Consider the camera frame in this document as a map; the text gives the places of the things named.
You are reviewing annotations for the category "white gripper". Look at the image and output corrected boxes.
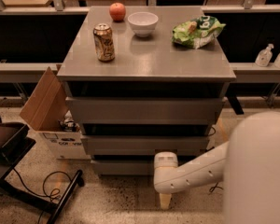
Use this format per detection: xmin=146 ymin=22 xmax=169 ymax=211
xmin=153 ymin=152 xmax=190 ymax=210

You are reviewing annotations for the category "grey bottom drawer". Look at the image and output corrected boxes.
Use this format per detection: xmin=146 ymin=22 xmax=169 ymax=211
xmin=90 ymin=159 xmax=197 ymax=176

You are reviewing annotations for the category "grey drawer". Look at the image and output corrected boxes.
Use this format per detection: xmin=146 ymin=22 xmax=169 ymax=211
xmin=66 ymin=97 xmax=223 ymax=125
xmin=81 ymin=135 xmax=209 ymax=156
xmin=90 ymin=159 xmax=197 ymax=176

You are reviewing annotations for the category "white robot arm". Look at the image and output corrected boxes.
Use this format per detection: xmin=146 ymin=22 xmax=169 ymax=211
xmin=154 ymin=111 xmax=280 ymax=224

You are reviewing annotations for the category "grey middle drawer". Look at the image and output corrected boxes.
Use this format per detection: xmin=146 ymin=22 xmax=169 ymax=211
xmin=81 ymin=135 xmax=209 ymax=156

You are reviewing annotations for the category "grey drawer cabinet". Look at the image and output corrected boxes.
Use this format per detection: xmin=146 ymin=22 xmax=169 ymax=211
xmin=58 ymin=7 xmax=235 ymax=161

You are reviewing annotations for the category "grey top drawer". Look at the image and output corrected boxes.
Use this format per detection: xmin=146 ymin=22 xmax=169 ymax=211
xmin=66 ymin=97 xmax=223 ymax=125

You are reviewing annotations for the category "cardboard box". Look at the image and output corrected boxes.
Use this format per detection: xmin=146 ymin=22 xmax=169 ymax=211
xmin=20 ymin=67 xmax=91 ymax=160

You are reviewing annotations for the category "black stand base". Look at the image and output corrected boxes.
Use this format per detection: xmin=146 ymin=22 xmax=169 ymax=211
xmin=0 ymin=170 xmax=84 ymax=224

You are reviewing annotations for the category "black tray on stand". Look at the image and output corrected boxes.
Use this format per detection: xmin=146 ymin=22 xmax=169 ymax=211
xmin=0 ymin=122 xmax=29 ymax=165

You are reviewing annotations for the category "green chip bag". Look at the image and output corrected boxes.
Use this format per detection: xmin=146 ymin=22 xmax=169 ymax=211
xmin=172 ymin=16 xmax=226 ymax=49

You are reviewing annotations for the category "white bowl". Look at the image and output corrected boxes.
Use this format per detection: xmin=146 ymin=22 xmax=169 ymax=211
xmin=128 ymin=12 xmax=159 ymax=37

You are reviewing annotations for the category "gold soda can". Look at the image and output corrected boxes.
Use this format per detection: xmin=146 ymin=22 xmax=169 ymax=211
xmin=93 ymin=23 xmax=115 ymax=62

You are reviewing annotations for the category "red apple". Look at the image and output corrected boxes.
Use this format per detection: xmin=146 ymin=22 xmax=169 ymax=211
xmin=109 ymin=3 xmax=126 ymax=21

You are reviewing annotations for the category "black adapter cable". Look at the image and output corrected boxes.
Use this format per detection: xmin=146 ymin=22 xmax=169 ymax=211
xmin=208 ymin=181 xmax=224 ymax=194

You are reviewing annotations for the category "black floor cable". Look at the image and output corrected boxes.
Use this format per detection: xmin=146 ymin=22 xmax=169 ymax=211
xmin=11 ymin=167 xmax=73 ymax=224

